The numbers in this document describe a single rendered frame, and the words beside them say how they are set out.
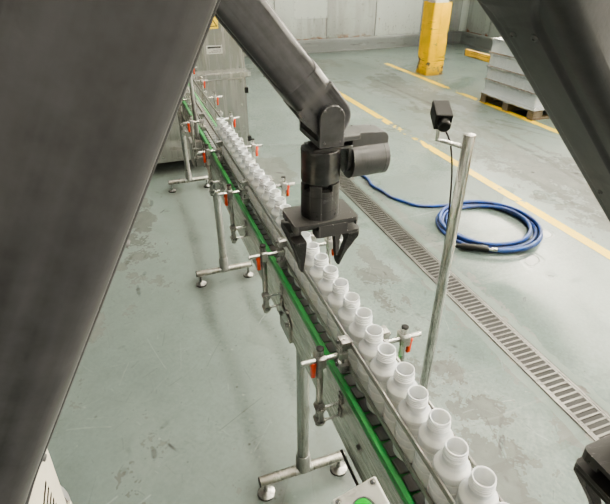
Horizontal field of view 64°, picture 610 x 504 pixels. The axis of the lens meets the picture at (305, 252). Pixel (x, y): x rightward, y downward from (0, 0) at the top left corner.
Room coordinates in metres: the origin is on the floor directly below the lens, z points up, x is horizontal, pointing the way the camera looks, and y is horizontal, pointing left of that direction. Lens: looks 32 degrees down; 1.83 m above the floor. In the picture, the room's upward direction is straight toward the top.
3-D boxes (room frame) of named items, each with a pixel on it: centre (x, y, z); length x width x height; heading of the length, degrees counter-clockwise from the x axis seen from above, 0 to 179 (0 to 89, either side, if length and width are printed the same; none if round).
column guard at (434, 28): (8.77, -2.14, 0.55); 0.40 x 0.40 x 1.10; 20
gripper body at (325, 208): (0.66, -0.02, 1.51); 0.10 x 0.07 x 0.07; 110
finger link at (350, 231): (0.67, -0.04, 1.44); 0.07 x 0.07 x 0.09; 20
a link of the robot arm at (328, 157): (0.66, -0.03, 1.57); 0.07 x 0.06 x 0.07; 110
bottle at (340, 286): (0.93, -0.08, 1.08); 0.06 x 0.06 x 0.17
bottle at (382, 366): (0.71, -0.16, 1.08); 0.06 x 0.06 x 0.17
